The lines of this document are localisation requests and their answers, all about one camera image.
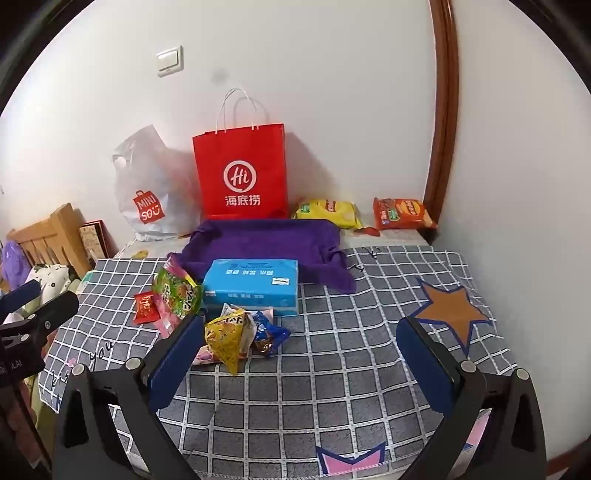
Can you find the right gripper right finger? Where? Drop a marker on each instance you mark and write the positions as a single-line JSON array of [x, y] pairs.
[[512, 445]]

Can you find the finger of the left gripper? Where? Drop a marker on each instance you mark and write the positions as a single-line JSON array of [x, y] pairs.
[[19, 297], [50, 316]]

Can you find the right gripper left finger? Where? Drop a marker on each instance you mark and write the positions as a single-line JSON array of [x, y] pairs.
[[87, 445]]

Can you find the small red snack packet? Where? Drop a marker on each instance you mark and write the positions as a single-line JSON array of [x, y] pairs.
[[145, 308]]

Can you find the pink large snack bag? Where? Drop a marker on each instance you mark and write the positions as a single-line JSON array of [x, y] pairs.
[[166, 318]]

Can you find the green snack packet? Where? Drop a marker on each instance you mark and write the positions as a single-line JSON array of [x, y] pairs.
[[189, 295]]

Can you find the yellow triangular snack packet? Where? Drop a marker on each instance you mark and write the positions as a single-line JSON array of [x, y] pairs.
[[223, 337]]

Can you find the blue snack packet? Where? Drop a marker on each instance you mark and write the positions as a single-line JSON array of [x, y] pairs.
[[268, 336]]

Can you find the colourful pink candy packet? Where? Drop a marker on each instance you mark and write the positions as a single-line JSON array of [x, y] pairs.
[[205, 356]]

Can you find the small framed picture box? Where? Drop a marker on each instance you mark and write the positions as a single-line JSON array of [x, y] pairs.
[[95, 240]]

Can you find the white Miniso plastic bag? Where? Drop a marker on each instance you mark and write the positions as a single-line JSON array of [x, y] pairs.
[[156, 188]]

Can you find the grey checked tablecloth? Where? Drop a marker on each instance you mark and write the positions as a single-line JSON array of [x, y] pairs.
[[338, 382]]

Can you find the blue tissue pack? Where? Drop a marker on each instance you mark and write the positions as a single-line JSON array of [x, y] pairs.
[[253, 284]]

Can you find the red paper Haidilao bag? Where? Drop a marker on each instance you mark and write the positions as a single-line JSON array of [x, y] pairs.
[[242, 171]]

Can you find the orange chips bag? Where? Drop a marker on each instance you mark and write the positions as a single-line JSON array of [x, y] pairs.
[[401, 214]]

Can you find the purple towel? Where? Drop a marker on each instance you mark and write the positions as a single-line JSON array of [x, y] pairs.
[[314, 244]]

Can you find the yellow chips bag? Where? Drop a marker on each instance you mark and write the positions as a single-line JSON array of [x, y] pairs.
[[341, 213]]

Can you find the white wall switch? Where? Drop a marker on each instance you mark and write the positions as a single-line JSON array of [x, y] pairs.
[[169, 61]]

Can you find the brown wooden door frame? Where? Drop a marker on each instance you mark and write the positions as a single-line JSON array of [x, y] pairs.
[[446, 108]]

